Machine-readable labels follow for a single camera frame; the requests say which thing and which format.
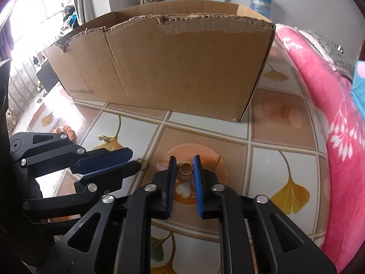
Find patterned vinyl tablecloth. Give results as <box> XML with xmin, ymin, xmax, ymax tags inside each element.
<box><xmin>17</xmin><ymin>37</ymin><xmax>331</xmax><ymax>274</ymax></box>

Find grey curtain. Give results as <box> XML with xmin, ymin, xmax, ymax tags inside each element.
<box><xmin>71</xmin><ymin>0</ymin><xmax>112</xmax><ymax>26</ymax></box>

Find blue plastic bag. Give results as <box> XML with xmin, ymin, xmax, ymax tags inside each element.
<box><xmin>251</xmin><ymin>0</ymin><xmax>274</xmax><ymax>20</ymax></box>

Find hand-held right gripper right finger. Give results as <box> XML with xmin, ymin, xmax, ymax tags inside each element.
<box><xmin>193</xmin><ymin>155</ymin><xmax>337</xmax><ymax>274</ymax></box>

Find grey lace-trimmed quilt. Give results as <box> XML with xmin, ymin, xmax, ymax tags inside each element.
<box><xmin>297</xmin><ymin>29</ymin><xmax>357</xmax><ymax>80</ymax></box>

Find hanging clothes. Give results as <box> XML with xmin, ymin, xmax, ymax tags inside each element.
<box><xmin>0</xmin><ymin>20</ymin><xmax>15</xmax><ymax>52</ymax></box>

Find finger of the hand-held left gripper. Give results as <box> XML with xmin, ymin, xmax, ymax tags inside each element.
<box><xmin>23</xmin><ymin>161</ymin><xmax>142</xmax><ymax>224</ymax></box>
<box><xmin>10</xmin><ymin>133</ymin><xmax>133</xmax><ymax>174</ymax></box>

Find dark cabinet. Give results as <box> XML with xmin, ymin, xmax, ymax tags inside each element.
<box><xmin>36</xmin><ymin>61</ymin><xmax>62</xmax><ymax>90</ymax></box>

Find orange pink bead bracelet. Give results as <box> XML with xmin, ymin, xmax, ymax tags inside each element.
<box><xmin>52</xmin><ymin>126</ymin><xmax>77</xmax><ymax>144</ymax></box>

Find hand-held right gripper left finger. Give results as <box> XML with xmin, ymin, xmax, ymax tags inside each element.
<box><xmin>43</xmin><ymin>155</ymin><xmax>177</xmax><ymax>274</ymax></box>

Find brown cardboard box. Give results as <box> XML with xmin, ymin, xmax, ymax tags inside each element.
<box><xmin>43</xmin><ymin>0</ymin><xmax>276</xmax><ymax>123</ymax></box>

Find cyan pillow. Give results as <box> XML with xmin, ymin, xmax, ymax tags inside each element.
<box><xmin>351</xmin><ymin>60</ymin><xmax>365</xmax><ymax>103</ymax></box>

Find metal window railing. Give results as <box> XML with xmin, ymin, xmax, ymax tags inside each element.
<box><xmin>7</xmin><ymin>60</ymin><xmax>43</xmax><ymax>126</ymax></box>

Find pink floral blanket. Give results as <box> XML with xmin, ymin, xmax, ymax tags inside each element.
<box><xmin>274</xmin><ymin>24</ymin><xmax>365</xmax><ymax>274</ymax></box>

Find pile of clothes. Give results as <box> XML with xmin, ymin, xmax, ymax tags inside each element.
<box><xmin>61</xmin><ymin>5</ymin><xmax>79</xmax><ymax>30</ymax></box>

